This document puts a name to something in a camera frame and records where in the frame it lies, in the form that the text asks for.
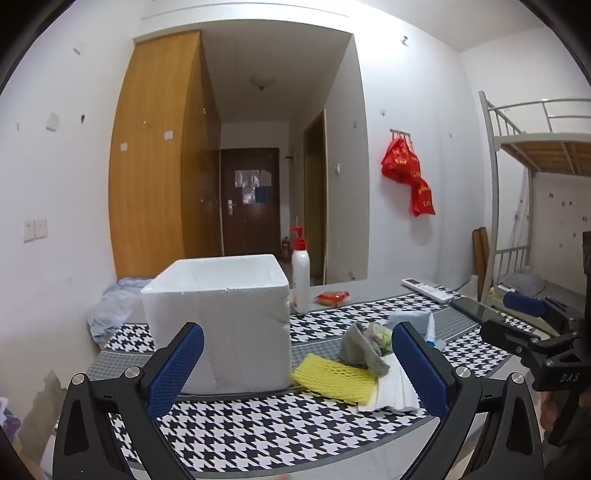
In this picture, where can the white foam tube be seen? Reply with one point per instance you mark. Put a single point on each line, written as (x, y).
(431, 327)

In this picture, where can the wall hook rack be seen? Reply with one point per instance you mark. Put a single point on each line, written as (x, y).
(400, 134)

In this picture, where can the white wall switch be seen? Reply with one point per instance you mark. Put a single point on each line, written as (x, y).
(52, 121)

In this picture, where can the door notice papers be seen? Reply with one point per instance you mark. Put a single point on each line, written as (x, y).
(251, 184)

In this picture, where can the white wall outlets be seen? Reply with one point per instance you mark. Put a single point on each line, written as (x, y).
(35, 230)

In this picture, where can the white lotion pump bottle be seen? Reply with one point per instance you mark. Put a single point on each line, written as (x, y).
(300, 277)

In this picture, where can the red fire extinguisher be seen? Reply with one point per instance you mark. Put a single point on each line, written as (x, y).
(286, 248)

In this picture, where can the grey folded clothes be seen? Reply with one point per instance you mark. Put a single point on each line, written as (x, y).
(524, 282)

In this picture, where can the green tissue packet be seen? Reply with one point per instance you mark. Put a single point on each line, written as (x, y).
(381, 337)

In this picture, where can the wooden side door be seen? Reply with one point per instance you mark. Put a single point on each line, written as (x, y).
(316, 207)

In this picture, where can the metal bunk bed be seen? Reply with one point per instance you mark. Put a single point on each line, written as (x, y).
(545, 147)

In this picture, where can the wooden boards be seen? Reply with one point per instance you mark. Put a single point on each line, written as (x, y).
(480, 258)

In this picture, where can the blue face mask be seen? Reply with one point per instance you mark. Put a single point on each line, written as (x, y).
(406, 319)

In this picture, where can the dark brown door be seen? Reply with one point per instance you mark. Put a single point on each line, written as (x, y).
(251, 221)

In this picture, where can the ceiling lamp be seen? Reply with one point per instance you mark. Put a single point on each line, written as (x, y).
(263, 83)

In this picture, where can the yellow foam net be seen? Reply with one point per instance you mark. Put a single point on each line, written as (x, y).
(334, 378)

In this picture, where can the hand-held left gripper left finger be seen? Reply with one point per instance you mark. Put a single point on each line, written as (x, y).
(178, 369)

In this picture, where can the white foam sheet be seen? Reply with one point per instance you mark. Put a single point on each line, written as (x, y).
(392, 392)

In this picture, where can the person's right hand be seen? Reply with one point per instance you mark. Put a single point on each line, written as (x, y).
(550, 415)

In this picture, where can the white foam box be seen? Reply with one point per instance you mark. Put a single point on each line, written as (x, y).
(221, 332)

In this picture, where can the black smartphone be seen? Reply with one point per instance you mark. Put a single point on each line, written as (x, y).
(475, 309)

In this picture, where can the grey cloth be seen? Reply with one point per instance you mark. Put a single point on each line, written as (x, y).
(358, 346)

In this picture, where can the houndstooth table mat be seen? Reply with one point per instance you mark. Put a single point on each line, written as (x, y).
(277, 429)

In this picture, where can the wooden wardrobe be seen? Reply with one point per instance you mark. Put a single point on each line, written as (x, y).
(152, 184)

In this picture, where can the red snack packet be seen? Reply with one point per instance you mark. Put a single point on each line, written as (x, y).
(331, 298)

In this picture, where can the light blue bedding cloth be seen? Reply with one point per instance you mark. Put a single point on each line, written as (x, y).
(113, 304)

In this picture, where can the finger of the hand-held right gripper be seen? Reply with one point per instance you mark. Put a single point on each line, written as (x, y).
(505, 336)
(524, 303)

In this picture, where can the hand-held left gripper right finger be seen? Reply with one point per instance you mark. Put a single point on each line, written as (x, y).
(420, 369)

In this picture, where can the white remote control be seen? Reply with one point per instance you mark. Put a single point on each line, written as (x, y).
(429, 290)

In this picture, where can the red plastic bag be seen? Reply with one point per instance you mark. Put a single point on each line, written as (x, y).
(399, 161)
(422, 198)

